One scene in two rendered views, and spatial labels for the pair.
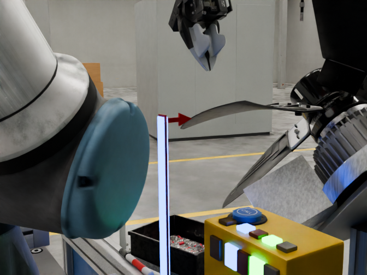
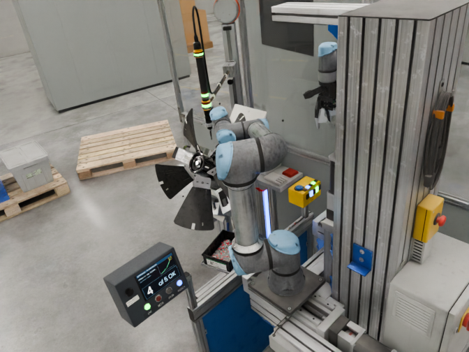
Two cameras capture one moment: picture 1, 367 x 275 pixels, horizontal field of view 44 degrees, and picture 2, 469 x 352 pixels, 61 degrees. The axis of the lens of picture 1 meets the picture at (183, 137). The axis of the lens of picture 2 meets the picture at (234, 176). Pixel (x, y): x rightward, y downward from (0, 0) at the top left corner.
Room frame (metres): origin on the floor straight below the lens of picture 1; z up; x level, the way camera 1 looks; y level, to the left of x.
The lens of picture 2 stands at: (1.19, 1.59, 2.23)
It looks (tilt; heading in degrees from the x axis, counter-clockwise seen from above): 31 degrees down; 261
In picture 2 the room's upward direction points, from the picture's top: 7 degrees counter-clockwise
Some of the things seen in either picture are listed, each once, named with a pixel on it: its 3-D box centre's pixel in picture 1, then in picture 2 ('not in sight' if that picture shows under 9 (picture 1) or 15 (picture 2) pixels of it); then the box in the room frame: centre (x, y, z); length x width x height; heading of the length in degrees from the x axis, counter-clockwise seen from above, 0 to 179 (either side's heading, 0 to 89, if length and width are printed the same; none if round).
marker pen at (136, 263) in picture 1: (135, 262); not in sight; (0.90, 0.10, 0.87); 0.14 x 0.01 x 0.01; 32
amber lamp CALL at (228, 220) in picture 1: (227, 221); not in sight; (0.58, -0.06, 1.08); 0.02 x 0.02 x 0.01; 33
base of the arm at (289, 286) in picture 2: not in sight; (285, 272); (0.87, 0.49, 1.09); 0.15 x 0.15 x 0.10
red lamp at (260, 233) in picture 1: (258, 234); not in sight; (0.54, -0.09, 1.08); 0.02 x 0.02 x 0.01; 33
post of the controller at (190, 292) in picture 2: not in sight; (189, 290); (1.26, 0.33, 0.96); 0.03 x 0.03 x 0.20; 33
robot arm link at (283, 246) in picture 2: not in sight; (283, 250); (0.88, 0.49, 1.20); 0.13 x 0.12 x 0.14; 177
